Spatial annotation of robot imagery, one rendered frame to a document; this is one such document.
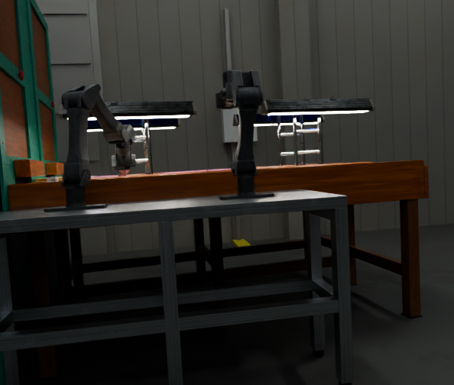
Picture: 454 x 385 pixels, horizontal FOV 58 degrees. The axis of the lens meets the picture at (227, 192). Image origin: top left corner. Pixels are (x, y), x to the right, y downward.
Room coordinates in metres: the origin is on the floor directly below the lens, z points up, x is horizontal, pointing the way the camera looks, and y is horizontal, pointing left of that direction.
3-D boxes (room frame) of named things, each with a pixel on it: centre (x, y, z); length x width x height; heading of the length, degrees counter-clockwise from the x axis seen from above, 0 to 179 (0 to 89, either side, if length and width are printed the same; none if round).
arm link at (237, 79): (1.51, -0.07, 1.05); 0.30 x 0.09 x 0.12; 9
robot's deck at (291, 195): (1.70, 0.26, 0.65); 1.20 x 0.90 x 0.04; 99
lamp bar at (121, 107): (1.95, 0.43, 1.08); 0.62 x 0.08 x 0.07; 104
